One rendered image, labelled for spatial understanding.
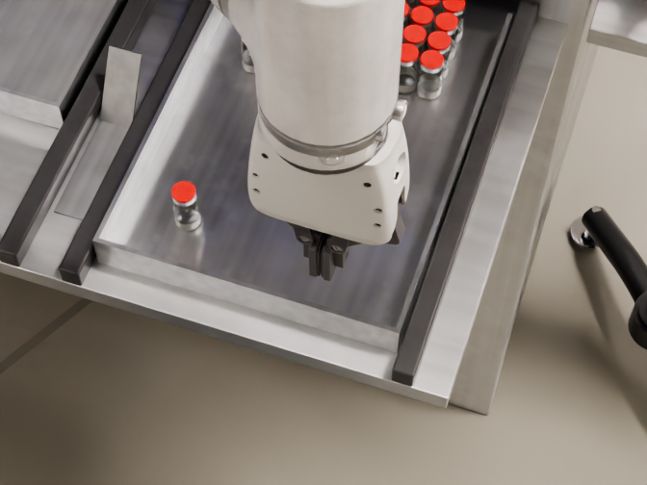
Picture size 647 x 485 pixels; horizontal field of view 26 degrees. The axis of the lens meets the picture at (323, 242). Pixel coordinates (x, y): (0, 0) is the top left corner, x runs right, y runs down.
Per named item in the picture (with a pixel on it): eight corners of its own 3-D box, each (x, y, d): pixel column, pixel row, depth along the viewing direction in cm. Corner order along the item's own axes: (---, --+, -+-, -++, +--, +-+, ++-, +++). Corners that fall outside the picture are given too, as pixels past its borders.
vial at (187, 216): (180, 206, 119) (176, 178, 115) (204, 214, 119) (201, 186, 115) (170, 227, 118) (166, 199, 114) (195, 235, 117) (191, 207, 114)
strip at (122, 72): (117, 86, 126) (110, 44, 121) (149, 94, 125) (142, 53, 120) (54, 212, 119) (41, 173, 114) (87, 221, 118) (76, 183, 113)
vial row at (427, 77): (255, 34, 129) (253, 1, 125) (444, 84, 126) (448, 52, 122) (247, 52, 127) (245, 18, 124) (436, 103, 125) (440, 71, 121)
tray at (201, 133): (242, -32, 133) (240, -57, 130) (507, 38, 129) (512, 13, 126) (98, 262, 116) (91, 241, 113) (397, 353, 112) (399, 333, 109)
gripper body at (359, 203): (426, 85, 86) (415, 185, 96) (269, 43, 88) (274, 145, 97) (389, 182, 82) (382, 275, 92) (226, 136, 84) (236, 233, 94)
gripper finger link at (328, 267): (379, 207, 95) (376, 256, 101) (335, 193, 96) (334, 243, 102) (365, 244, 94) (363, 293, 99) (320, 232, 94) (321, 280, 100)
